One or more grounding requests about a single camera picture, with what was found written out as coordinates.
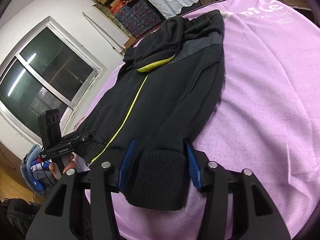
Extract stack of patterned fabric boxes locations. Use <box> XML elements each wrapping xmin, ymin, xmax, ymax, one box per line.
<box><xmin>110</xmin><ymin>0</ymin><xmax>163</xmax><ymax>38</ymax></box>

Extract white boards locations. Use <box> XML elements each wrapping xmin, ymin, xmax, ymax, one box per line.
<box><xmin>82</xmin><ymin>4</ymin><xmax>130</xmax><ymax>55</ymax></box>

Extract white framed window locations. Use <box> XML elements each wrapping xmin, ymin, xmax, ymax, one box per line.
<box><xmin>0</xmin><ymin>16</ymin><xmax>108</xmax><ymax>140</ymax></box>

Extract black bag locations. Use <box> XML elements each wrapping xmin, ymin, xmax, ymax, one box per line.
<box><xmin>0</xmin><ymin>197</ymin><xmax>43</xmax><ymax>240</ymax></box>

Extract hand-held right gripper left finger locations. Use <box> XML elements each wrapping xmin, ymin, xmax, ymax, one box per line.
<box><xmin>25</xmin><ymin>139</ymin><xmax>137</xmax><ymax>240</ymax></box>

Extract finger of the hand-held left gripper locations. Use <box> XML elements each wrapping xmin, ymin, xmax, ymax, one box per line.
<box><xmin>62</xmin><ymin>129</ymin><xmax>97</xmax><ymax>147</ymax></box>

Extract black zip jacket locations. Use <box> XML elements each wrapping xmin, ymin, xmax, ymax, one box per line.
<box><xmin>80</xmin><ymin>9</ymin><xmax>225</xmax><ymax>212</ymax></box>

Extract black cable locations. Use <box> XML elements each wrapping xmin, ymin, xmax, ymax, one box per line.
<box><xmin>39</xmin><ymin>152</ymin><xmax>54</xmax><ymax>190</ymax></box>

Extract person's left hand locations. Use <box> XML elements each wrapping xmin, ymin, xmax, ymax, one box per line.
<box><xmin>49</xmin><ymin>153</ymin><xmax>77</xmax><ymax>180</ymax></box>

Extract blue clothes pile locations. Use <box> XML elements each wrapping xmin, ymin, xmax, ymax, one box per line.
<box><xmin>20</xmin><ymin>144</ymin><xmax>58</xmax><ymax>197</ymax></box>

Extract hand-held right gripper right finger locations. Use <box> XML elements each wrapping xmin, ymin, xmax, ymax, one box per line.
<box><xmin>183</xmin><ymin>139</ymin><xmax>295</xmax><ymax>240</ymax></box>

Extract pink tablecloth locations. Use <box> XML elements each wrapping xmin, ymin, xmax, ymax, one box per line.
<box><xmin>75</xmin><ymin>0</ymin><xmax>320</xmax><ymax>240</ymax></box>

